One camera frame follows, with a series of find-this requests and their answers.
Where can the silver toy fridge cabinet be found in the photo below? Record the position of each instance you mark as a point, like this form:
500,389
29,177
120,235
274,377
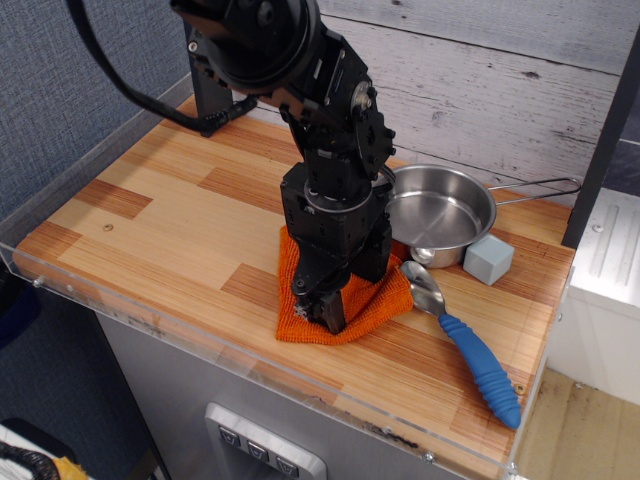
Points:
396,404

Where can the dark grey left post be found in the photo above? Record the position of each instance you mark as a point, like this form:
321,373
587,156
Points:
209,96

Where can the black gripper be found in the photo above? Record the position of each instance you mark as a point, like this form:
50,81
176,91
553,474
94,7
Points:
333,245

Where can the dark grey post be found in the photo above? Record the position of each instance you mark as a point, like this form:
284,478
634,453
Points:
209,96
611,132

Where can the orange knitted cloth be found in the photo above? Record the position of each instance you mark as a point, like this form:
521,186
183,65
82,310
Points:
367,305

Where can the clear acrylic guard rail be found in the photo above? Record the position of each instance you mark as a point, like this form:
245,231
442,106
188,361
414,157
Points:
137,219

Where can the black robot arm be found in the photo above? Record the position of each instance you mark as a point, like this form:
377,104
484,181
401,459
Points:
335,199

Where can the dark grey right post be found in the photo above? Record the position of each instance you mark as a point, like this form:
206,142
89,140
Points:
611,132

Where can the blue handled metal spoon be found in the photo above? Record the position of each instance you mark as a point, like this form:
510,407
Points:
490,377

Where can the grey cube block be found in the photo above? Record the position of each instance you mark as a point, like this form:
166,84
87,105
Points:
488,259

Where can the stainless steel pan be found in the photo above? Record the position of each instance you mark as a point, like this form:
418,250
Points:
437,212

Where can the white side cabinet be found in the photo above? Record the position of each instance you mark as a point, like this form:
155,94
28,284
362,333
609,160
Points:
596,338

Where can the silver dispenser button panel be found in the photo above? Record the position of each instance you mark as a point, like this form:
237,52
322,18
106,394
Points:
245,448

